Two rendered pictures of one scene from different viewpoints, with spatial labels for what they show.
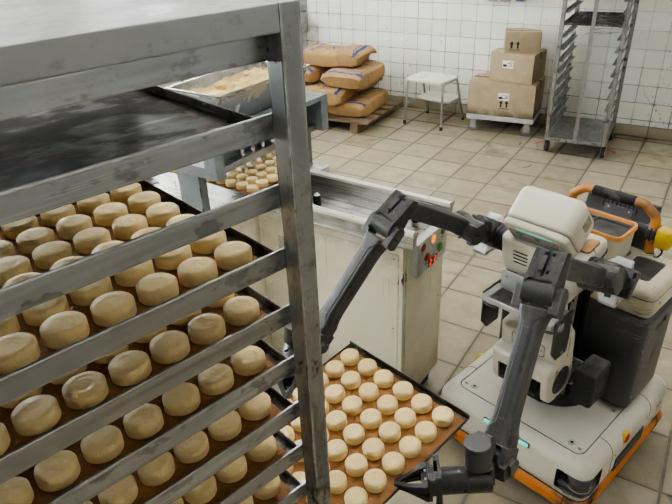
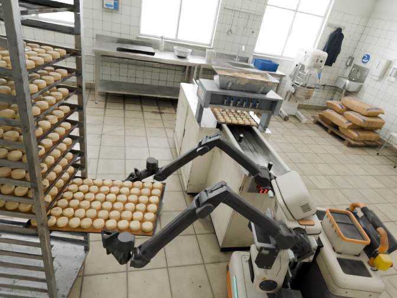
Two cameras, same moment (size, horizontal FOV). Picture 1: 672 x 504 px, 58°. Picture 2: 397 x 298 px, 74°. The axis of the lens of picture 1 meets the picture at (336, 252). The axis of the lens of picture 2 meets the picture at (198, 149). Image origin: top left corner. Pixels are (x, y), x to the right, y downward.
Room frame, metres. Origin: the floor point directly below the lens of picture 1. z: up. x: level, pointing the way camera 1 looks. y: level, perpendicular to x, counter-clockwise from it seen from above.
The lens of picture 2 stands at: (0.44, -0.90, 1.81)
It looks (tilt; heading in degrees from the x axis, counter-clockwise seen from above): 29 degrees down; 37
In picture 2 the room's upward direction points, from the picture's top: 12 degrees clockwise
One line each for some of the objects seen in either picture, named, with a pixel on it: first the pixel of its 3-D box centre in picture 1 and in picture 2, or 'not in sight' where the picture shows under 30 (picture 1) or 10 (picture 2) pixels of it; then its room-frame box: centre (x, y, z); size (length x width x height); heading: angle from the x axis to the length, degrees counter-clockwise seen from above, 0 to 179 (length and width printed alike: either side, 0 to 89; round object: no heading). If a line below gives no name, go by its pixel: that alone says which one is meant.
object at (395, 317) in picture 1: (350, 291); (237, 187); (2.21, -0.06, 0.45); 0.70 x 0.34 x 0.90; 54
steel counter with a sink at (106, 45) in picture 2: not in sight; (192, 73); (4.11, 2.39, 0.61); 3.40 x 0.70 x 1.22; 147
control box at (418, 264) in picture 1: (429, 247); (264, 184); (2.00, -0.35, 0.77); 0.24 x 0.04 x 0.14; 144
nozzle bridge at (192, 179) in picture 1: (249, 148); (236, 106); (2.51, 0.35, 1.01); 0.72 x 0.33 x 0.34; 144
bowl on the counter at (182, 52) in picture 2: not in sight; (182, 52); (3.92, 2.55, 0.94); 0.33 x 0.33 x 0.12
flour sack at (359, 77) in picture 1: (355, 73); (364, 119); (6.05, -0.26, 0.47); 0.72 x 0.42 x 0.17; 152
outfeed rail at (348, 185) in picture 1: (255, 162); (242, 116); (2.69, 0.36, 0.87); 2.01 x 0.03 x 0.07; 54
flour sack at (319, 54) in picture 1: (336, 54); (360, 106); (6.21, -0.08, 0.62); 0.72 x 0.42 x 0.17; 63
